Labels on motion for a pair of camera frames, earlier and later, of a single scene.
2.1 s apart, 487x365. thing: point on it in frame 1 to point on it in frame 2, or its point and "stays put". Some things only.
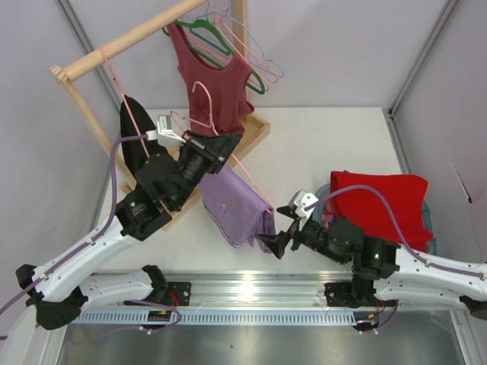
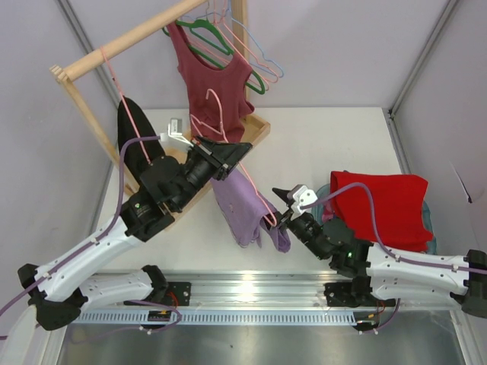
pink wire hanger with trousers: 211,121 to 222,133
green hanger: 227,50 stays put
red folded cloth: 367,213 stays put
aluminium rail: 262,291 stays put
